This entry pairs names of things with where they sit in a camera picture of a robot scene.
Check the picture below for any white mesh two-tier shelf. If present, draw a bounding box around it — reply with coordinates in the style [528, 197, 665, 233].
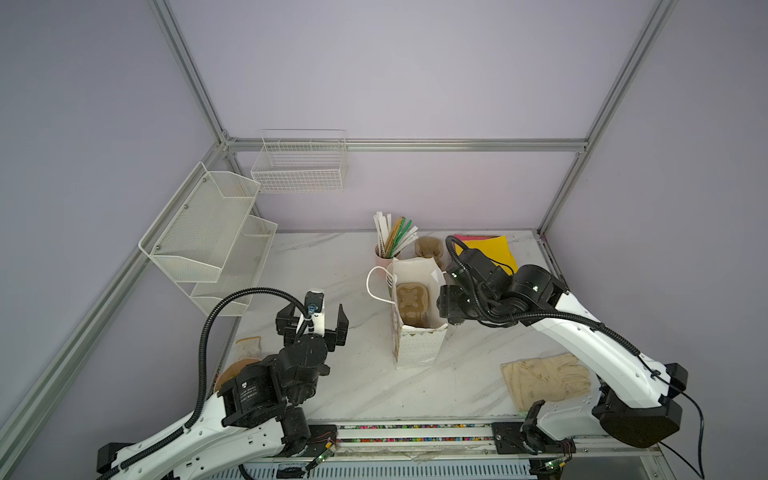
[138, 164, 277, 315]

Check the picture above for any white paper gift bag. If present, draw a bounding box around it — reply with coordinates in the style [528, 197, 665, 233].
[366, 257, 448, 369]

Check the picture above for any beige work glove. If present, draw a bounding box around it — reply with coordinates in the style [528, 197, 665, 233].
[501, 353, 592, 412]

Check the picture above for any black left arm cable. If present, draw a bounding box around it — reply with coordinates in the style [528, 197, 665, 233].
[95, 287, 310, 480]

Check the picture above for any brown pulp cup carrier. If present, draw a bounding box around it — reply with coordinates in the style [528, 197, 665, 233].
[396, 282, 430, 328]
[414, 236, 444, 268]

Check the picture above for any yellow paper napkin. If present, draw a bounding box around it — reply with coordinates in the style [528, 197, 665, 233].
[458, 236, 518, 274]

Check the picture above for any pink straw holder cup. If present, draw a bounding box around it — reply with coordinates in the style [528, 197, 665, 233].
[374, 246, 393, 269]

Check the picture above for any white wire basket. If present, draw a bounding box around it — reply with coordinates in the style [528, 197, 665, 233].
[251, 129, 348, 194]

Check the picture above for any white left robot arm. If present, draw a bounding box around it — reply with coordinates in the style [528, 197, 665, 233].
[97, 287, 349, 479]

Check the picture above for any small beige cloth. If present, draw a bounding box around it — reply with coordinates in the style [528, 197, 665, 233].
[233, 336, 262, 362]

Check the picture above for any bundle of wrapped straws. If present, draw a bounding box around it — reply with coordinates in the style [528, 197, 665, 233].
[373, 211, 419, 260]

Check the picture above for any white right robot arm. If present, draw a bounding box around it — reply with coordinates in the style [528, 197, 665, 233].
[436, 236, 688, 454]

